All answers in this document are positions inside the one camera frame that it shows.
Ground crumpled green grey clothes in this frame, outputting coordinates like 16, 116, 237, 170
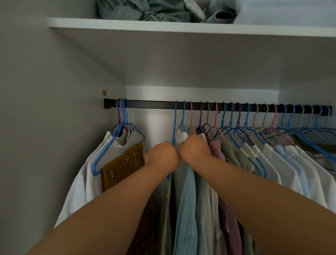
97, 0, 192, 23

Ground person's right forearm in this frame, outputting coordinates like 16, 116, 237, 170
194, 156, 336, 255

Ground person's right hand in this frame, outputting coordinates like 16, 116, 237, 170
178, 135, 213, 167

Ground person's left hand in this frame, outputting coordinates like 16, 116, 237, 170
144, 141, 182, 174

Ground pale blue folded quilt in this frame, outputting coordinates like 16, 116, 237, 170
233, 0, 336, 27

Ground white wardrobe shelf board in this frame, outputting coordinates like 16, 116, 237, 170
47, 17, 336, 91

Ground white wardrobe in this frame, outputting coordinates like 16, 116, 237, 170
0, 0, 336, 255

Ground person's left forearm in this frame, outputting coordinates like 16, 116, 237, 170
26, 167, 174, 255

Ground black closet rod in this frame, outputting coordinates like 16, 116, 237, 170
104, 98, 332, 116

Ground row of coloured plastic hangers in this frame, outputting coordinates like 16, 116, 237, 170
92, 98, 336, 180

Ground grey folded clothing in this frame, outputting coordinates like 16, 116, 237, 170
183, 0, 237, 25

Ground row of clothes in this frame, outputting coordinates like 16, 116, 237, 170
54, 126, 336, 255

